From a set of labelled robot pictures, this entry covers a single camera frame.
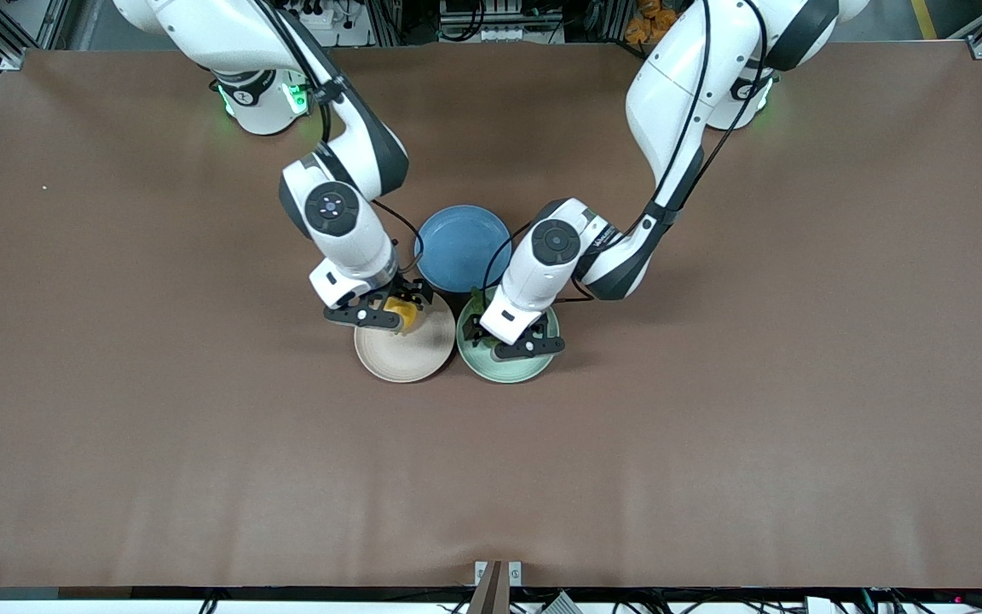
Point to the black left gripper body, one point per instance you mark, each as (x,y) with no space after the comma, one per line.
(480,327)

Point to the yellow lemon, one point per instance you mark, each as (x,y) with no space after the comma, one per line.
(406,317)

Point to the green lettuce leaf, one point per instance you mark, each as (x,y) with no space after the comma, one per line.
(477,300)

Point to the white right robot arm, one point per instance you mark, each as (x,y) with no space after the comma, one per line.
(227,34)

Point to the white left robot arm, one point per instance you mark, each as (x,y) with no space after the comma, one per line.
(678,85)

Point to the light green plate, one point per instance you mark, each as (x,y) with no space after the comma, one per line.
(508,368)

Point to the beige plate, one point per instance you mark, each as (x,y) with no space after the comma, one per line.
(406,354)

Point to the blue plate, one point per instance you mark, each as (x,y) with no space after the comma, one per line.
(457,247)

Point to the grey ribbed box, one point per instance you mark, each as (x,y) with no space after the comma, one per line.
(561,604)

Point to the white power strip with plugs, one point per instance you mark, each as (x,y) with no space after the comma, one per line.
(320,17)

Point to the bag of oranges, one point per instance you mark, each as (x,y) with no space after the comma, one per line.
(649,21)

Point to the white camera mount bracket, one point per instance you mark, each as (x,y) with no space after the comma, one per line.
(481,573)

